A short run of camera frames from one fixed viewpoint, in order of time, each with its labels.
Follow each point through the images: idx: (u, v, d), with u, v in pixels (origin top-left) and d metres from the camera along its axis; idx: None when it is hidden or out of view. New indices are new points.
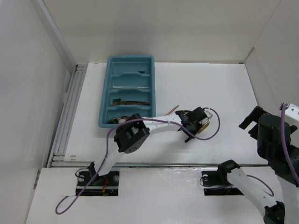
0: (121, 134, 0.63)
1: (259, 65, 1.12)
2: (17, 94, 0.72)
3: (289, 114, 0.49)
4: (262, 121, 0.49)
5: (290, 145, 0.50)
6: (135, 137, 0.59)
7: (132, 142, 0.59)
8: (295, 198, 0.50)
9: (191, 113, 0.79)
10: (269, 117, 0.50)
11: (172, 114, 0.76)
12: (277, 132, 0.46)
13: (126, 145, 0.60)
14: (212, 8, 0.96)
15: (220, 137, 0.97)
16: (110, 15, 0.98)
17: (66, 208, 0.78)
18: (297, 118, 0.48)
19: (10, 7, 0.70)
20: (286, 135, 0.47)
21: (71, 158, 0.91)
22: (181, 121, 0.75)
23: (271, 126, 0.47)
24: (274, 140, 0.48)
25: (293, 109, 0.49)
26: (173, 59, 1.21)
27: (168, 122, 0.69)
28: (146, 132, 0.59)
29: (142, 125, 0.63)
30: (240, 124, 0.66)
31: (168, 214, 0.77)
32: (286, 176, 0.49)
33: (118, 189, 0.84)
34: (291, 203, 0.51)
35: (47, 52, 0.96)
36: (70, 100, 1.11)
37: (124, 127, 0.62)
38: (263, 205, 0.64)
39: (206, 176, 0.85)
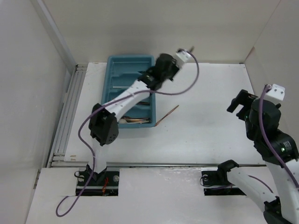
0: (94, 129, 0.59)
1: (259, 65, 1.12)
2: (17, 94, 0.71)
3: (274, 94, 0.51)
4: (254, 106, 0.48)
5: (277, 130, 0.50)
6: (107, 127, 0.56)
7: (107, 132, 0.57)
8: (286, 183, 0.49)
9: (156, 69, 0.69)
10: (260, 102, 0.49)
11: (134, 84, 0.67)
12: (269, 119, 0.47)
13: (104, 136, 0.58)
14: (211, 8, 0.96)
15: (220, 137, 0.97)
16: (110, 15, 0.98)
17: (66, 211, 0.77)
18: (281, 97, 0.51)
19: (10, 7, 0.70)
20: (275, 121, 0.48)
21: (71, 158, 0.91)
22: (147, 85, 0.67)
23: (263, 112, 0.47)
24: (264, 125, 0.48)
25: (275, 89, 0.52)
26: None
27: (133, 94, 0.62)
28: (115, 117, 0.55)
29: (107, 112, 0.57)
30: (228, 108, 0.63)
31: (168, 214, 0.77)
32: (269, 158, 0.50)
33: (118, 189, 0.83)
34: (283, 190, 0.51)
35: (47, 52, 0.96)
36: (70, 100, 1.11)
37: (93, 122, 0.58)
38: (262, 200, 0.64)
39: (206, 176, 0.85)
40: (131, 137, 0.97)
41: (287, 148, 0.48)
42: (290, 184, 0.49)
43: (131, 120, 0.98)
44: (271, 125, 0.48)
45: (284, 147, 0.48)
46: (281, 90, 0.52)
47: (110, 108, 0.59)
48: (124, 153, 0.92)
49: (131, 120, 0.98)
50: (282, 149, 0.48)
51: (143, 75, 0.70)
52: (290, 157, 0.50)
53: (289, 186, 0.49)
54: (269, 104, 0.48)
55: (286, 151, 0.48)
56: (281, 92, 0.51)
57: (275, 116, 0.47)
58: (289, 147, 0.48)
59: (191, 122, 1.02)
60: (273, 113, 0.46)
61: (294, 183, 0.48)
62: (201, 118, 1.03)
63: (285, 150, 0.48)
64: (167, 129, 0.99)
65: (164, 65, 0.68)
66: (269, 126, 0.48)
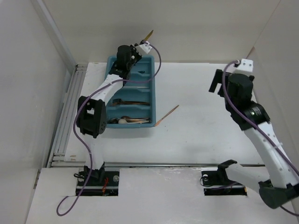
0: (83, 123, 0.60)
1: (259, 65, 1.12)
2: (17, 94, 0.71)
3: (243, 68, 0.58)
4: (230, 79, 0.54)
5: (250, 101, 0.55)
6: (98, 114, 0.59)
7: (98, 119, 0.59)
8: (263, 143, 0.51)
9: (119, 62, 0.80)
10: (237, 76, 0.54)
11: (108, 77, 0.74)
12: (242, 90, 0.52)
13: (96, 127, 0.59)
14: (212, 8, 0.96)
15: (220, 137, 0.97)
16: (110, 15, 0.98)
17: (67, 210, 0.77)
18: (249, 69, 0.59)
19: (10, 7, 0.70)
20: (249, 92, 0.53)
21: (71, 158, 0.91)
22: (120, 76, 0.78)
23: (237, 83, 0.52)
24: (238, 95, 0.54)
25: (244, 63, 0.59)
26: (173, 59, 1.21)
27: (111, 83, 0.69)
28: (102, 102, 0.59)
29: (92, 101, 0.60)
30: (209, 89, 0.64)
31: (169, 214, 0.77)
32: (243, 126, 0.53)
33: (118, 188, 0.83)
34: (264, 153, 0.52)
35: (47, 52, 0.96)
36: (69, 100, 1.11)
37: (81, 115, 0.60)
38: (257, 180, 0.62)
39: (206, 176, 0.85)
40: (131, 137, 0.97)
41: (256, 113, 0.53)
42: (266, 143, 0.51)
43: (131, 121, 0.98)
44: (245, 95, 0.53)
45: (253, 112, 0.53)
46: (249, 63, 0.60)
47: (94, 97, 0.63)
48: (124, 153, 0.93)
49: (131, 120, 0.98)
50: (252, 113, 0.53)
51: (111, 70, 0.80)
52: (262, 121, 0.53)
53: (267, 146, 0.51)
54: (243, 77, 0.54)
55: (256, 116, 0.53)
56: (250, 64, 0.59)
57: (247, 87, 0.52)
58: (259, 113, 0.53)
59: (191, 122, 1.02)
60: (245, 84, 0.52)
61: (270, 143, 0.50)
62: (201, 118, 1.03)
63: (255, 115, 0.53)
64: (167, 129, 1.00)
65: (125, 57, 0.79)
66: (242, 96, 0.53)
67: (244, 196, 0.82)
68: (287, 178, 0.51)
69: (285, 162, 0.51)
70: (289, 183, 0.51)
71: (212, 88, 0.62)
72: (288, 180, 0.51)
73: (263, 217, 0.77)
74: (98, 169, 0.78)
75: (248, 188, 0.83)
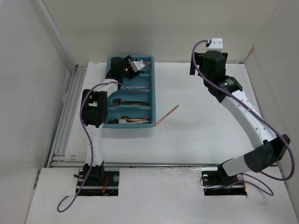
0: (87, 113, 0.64)
1: (259, 65, 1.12)
2: (17, 94, 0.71)
3: (214, 46, 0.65)
4: (205, 56, 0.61)
5: (224, 75, 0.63)
6: (101, 102, 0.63)
7: (101, 107, 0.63)
8: (238, 108, 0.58)
9: (113, 71, 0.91)
10: (210, 52, 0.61)
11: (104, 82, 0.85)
12: (215, 64, 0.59)
13: (99, 116, 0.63)
14: (212, 8, 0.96)
15: (220, 137, 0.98)
16: (110, 15, 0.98)
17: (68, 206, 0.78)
18: (219, 46, 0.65)
19: (10, 7, 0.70)
20: (222, 65, 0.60)
21: (71, 158, 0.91)
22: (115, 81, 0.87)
23: (210, 59, 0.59)
24: (213, 69, 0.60)
25: (214, 42, 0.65)
26: (173, 59, 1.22)
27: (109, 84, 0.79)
28: (105, 93, 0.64)
29: (95, 94, 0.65)
30: (190, 71, 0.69)
31: (169, 214, 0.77)
32: (219, 96, 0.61)
33: (118, 188, 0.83)
34: (240, 118, 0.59)
35: (47, 52, 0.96)
36: (69, 100, 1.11)
37: (85, 106, 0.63)
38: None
39: (206, 176, 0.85)
40: (131, 137, 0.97)
41: (229, 84, 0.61)
42: (241, 107, 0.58)
43: (131, 120, 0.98)
44: (218, 69, 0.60)
45: (227, 83, 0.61)
46: (218, 40, 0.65)
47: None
48: (124, 154, 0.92)
49: (131, 120, 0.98)
50: (225, 84, 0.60)
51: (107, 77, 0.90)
52: (236, 90, 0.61)
53: (242, 111, 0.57)
54: (216, 53, 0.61)
55: (229, 86, 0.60)
56: (219, 42, 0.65)
57: (220, 61, 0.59)
58: (231, 83, 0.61)
59: (191, 122, 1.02)
60: (217, 58, 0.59)
61: (244, 106, 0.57)
62: (201, 118, 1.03)
63: (228, 85, 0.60)
64: (167, 129, 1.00)
65: (118, 66, 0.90)
66: (217, 70, 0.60)
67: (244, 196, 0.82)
68: (263, 136, 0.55)
69: (259, 122, 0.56)
70: (265, 139, 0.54)
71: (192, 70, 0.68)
72: (264, 136, 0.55)
73: (263, 217, 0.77)
74: (98, 166, 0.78)
75: (248, 188, 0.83)
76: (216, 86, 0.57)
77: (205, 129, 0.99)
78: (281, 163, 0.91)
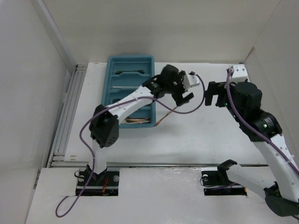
0: (95, 130, 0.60)
1: (259, 65, 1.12)
2: (17, 94, 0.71)
3: (238, 74, 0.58)
4: (237, 89, 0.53)
5: (259, 111, 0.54)
6: (108, 129, 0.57)
7: (107, 134, 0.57)
8: (275, 157, 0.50)
9: (160, 77, 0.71)
10: (242, 86, 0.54)
11: (139, 88, 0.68)
12: (251, 100, 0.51)
13: (104, 139, 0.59)
14: (212, 8, 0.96)
15: (220, 137, 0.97)
16: (110, 15, 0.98)
17: (67, 211, 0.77)
18: (244, 74, 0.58)
19: (10, 7, 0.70)
20: (258, 101, 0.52)
21: (71, 158, 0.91)
22: (152, 91, 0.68)
23: (245, 94, 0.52)
24: (247, 106, 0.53)
25: (238, 70, 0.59)
26: (173, 59, 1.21)
27: (136, 99, 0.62)
28: (115, 120, 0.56)
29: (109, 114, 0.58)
30: (205, 101, 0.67)
31: (169, 214, 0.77)
32: (253, 137, 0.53)
33: (118, 188, 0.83)
34: (275, 167, 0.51)
35: (47, 52, 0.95)
36: (70, 100, 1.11)
37: (94, 123, 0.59)
38: (261, 186, 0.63)
39: (206, 176, 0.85)
40: (131, 137, 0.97)
41: (268, 124, 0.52)
42: (280, 158, 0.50)
43: (131, 120, 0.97)
44: (254, 106, 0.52)
45: (266, 124, 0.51)
46: (241, 67, 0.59)
47: (114, 111, 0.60)
48: (124, 154, 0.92)
49: (131, 120, 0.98)
50: (264, 125, 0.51)
51: (147, 81, 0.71)
52: (274, 133, 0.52)
53: (280, 161, 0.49)
54: (251, 87, 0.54)
55: (268, 128, 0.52)
56: (243, 69, 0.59)
57: (257, 97, 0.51)
58: (270, 123, 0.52)
59: (192, 122, 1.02)
60: (253, 93, 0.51)
61: (283, 157, 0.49)
62: (201, 118, 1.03)
63: (267, 127, 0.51)
64: (167, 129, 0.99)
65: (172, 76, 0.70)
66: (252, 107, 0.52)
67: (244, 196, 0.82)
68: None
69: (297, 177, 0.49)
70: None
71: (207, 100, 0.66)
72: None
73: (263, 217, 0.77)
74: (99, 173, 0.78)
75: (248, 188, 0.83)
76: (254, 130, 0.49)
77: (206, 130, 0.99)
78: None
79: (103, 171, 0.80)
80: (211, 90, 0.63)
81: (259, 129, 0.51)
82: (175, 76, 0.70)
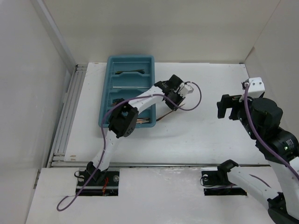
0: (115, 121, 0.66)
1: (259, 65, 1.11)
2: (17, 94, 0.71)
3: (254, 89, 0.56)
4: (255, 106, 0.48)
5: (278, 129, 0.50)
6: (128, 120, 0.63)
7: (127, 124, 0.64)
8: (290, 180, 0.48)
9: (169, 82, 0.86)
10: (261, 102, 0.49)
11: (153, 87, 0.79)
12: (271, 119, 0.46)
13: (123, 129, 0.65)
14: (212, 8, 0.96)
15: (220, 137, 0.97)
16: (109, 15, 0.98)
17: (68, 204, 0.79)
18: (260, 89, 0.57)
19: (10, 7, 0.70)
20: (278, 120, 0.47)
21: (71, 158, 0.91)
22: (163, 91, 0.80)
23: (264, 112, 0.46)
24: (265, 124, 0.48)
25: (253, 83, 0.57)
26: (173, 59, 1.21)
27: (152, 95, 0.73)
28: (136, 110, 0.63)
29: (129, 107, 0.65)
30: (218, 115, 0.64)
31: (169, 214, 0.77)
32: (272, 158, 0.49)
33: (118, 188, 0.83)
34: (288, 189, 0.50)
35: (47, 52, 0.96)
36: (70, 100, 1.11)
37: (115, 114, 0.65)
38: (265, 197, 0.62)
39: (206, 176, 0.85)
40: (131, 137, 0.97)
41: (289, 146, 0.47)
42: (295, 182, 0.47)
43: None
44: (273, 125, 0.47)
45: (287, 146, 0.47)
46: (258, 81, 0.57)
47: (132, 104, 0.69)
48: (124, 154, 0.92)
49: None
50: (285, 147, 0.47)
51: (159, 81, 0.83)
52: (294, 156, 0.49)
53: (294, 185, 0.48)
54: (269, 104, 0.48)
55: (289, 150, 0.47)
56: (259, 83, 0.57)
57: (277, 116, 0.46)
58: (291, 145, 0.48)
59: (192, 122, 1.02)
60: (274, 111, 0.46)
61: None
62: (201, 118, 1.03)
63: (288, 149, 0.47)
64: (167, 129, 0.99)
65: (177, 82, 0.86)
66: (271, 126, 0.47)
67: (244, 196, 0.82)
68: None
69: None
70: None
71: (219, 113, 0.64)
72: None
73: (263, 218, 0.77)
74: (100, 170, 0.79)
75: None
76: (274, 154, 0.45)
77: (206, 129, 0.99)
78: None
79: (105, 170, 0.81)
80: (224, 103, 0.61)
81: (278, 150, 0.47)
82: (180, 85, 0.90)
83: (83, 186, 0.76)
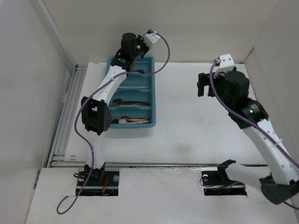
0: (88, 121, 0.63)
1: (259, 65, 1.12)
2: (17, 94, 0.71)
3: (225, 65, 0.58)
4: (226, 78, 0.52)
5: (247, 98, 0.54)
6: (100, 115, 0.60)
7: (101, 120, 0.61)
8: (264, 143, 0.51)
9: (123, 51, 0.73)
10: (232, 74, 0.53)
11: (111, 68, 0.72)
12: (239, 88, 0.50)
13: (101, 125, 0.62)
14: (212, 8, 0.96)
15: (220, 137, 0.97)
16: (109, 15, 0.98)
17: (68, 207, 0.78)
18: (231, 64, 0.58)
19: (10, 7, 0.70)
20: (246, 89, 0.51)
21: (71, 158, 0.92)
22: (123, 67, 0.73)
23: (232, 81, 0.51)
24: (235, 94, 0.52)
25: (224, 59, 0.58)
26: (173, 59, 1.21)
27: (113, 79, 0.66)
28: (103, 104, 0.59)
29: (95, 102, 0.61)
30: (198, 93, 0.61)
31: (169, 214, 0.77)
32: (242, 125, 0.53)
33: (118, 188, 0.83)
34: (264, 152, 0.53)
35: (47, 52, 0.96)
36: (70, 100, 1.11)
37: (86, 115, 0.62)
38: (257, 178, 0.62)
39: (206, 176, 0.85)
40: (131, 137, 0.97)
41: (255, 111, 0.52)
42: (268, 143, 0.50)
43: (131, 120, 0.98)
44: (242, 94, 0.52)
45: (252, 110, 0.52)
46: (228, 57, 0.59)
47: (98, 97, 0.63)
48: (124, 154, 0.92)
49: (131, 120, 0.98)
50: (251, 112, 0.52)
51: (113, 60, 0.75)
52: (261, 118, 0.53)
53: (267, 146, 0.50)
54: (239, 74, 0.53)
55: (255, 114, 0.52)
56: (229, 59, 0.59)
57: (245, 85, 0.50)
58: (257, 109, 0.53)
59: (192, 122, 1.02)
60: (241, 81, 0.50)
61: (271, 141, 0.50)
62: (201, 118, 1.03)
63: (254, 113, 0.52)
64: (167, 129, 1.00)
65: (130, 45, 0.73)
66: (240, 95, 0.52)
67: (244, 196, 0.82)
68: (290, 175, 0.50)
69: (287, 159, 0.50)
70: (292, 179, 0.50)
71: (199, 91, 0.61)
72: (290, 176, 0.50)
73: (263, 218, 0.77)
74: (98, 169, 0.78)
75: (248, 188, 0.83)
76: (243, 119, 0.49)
77: (205, 129, 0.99)
78: None
79: (103, 166, 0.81)
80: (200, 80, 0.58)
81: (247, 115, 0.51)
82: (136, 40, 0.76)
83: (82, 186, 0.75)
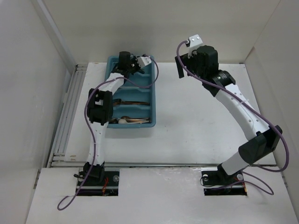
0: (93, 111, 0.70)
1: (259, 65, 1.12)
2: (17, 94, 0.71)
3: (195, 44, 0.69)
4: (198, 50, 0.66)
5: (217, 69, 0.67)
6: (105, 103, 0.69)
7: (106, 107, 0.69)
8: (231, 101, 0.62)
9: (120, 64, 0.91)
10: (204, 47, 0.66)
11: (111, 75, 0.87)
12: (208, 58, 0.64)
13: (105, 114, 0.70)
14: (212, 8, 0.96)
15: (220, 137, 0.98)
16: (109, 15, 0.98)
17: (69, 202, 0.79)
18: (200, 42, 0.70)
19: (10, 7, 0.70)
20: (214, 59, 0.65)
21: (71, 158, 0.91)
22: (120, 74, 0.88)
23: (203, 52, 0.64)
24: (205, 64, 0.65)
25: (193, 40, 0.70)
26: (173, 59, 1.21)
27: (115, 79, 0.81)
28: (110, 93, 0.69)
29: (100, 94, 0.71)
30: (179, 75, 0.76)
31: (169, 214, 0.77)
32: (212, 90, 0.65)
33: (118, 188, 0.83)
34: (234, 111, 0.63)
35: (47, 52, 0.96)
36: (70, 100, 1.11)
37: (92, 105, 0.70)
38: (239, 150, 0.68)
39: (206, 176, 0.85)
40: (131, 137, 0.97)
41: (223, 78, 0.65)
42: (234, 101, 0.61)
43: (131, 121, 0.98)
44: (211, 63, 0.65)
45: (220, 77, 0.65)
46: (196, 37, 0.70)
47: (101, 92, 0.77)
48: (124, 153, 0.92)
49: (131, 120, 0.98)
50: (219, 78, 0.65)
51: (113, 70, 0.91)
52: (229, 83, 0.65)
53: (235, 104, 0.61)
54: (209, 47, 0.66)
55: (223, 80, 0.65)
56: (197, 38, 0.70)
57: (212, 55, 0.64)
58: (224, 77, 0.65)
59: (191, 122, 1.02)
60: (210, 52, 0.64)
61: (237, 100, 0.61)
62: (201, 118, 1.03)
63: (222, 79, 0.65)
64: (167, 129, 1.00)
65: (125, 59, 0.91)
66: (210, 64, 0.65)
67: (244, 196, 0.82)
68: (256, 128, 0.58)
69: (253, 115, 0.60)
70: (258, 131, 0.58)
71: (180, 73, 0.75)
72: (257, 128, 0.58)
73: (263, 218, 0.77)
74: (99, 166, 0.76)
75: (248, 188, 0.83)
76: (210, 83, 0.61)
77: (205, 129, 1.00)
78: (281, 163, 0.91)
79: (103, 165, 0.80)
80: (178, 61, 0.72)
81: (215, 80, 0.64)
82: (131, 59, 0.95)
83: (80, 186, 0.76)
